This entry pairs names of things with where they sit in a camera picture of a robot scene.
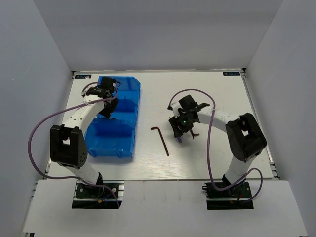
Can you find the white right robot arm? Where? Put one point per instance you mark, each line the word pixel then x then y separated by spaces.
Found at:
pixel 246 139

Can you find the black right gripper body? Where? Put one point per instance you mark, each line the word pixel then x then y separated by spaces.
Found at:
pixel 184 120

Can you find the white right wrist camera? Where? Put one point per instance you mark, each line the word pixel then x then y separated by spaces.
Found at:
pixel 176 108

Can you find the left corner label sticker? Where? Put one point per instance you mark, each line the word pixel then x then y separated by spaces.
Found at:
pixel 84 76

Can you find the corner label sticker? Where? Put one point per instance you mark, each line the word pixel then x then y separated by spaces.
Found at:
pixel 231 73
pixel 84 76

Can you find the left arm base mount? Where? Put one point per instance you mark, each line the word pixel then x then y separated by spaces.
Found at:
pixel 88 197

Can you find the brown hex key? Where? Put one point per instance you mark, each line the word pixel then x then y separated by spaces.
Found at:
pixel 162 139
pixel 195 134

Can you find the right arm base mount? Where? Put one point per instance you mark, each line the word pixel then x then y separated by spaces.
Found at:
pixel 236 198

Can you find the blue plastic divided bin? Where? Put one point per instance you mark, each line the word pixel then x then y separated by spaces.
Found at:
pixel 114 138

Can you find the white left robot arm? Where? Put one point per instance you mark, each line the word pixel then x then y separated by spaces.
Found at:
pixel 67 144

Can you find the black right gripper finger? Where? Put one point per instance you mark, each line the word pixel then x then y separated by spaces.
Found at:
pixel 190 128
pixel 176 127

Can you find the right corner label sticker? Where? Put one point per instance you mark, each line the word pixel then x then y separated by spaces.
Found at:
pixel 231 73

